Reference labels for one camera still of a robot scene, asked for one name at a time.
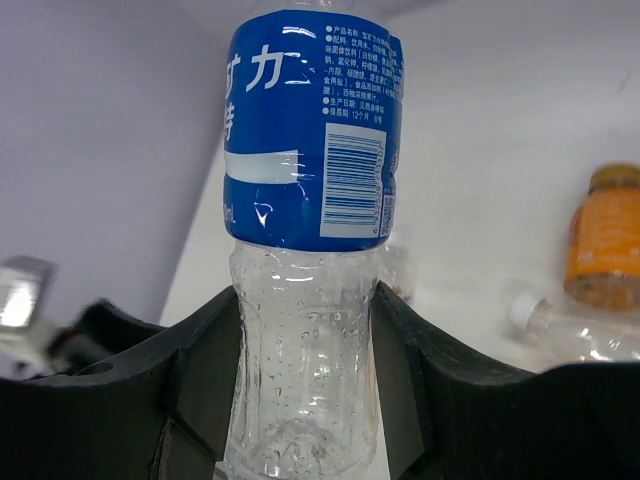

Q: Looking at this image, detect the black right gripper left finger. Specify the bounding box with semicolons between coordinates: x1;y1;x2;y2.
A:
1;288;240;479

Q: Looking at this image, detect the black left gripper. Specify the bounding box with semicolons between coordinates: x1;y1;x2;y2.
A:
46;299;160;375

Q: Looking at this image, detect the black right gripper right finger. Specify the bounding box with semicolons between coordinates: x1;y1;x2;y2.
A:
372;284;639;479

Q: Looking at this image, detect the orange juice bottle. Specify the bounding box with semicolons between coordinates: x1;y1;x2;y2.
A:
563;163;639;312

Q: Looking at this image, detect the blue label clear bottle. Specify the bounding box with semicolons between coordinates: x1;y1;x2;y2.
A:
222;1;404;479

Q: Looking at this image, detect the green label clear bottle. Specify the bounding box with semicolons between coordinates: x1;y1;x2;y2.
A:
508;292;639;364

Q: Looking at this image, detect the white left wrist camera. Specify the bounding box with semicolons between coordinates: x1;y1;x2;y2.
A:
1;255;56;350

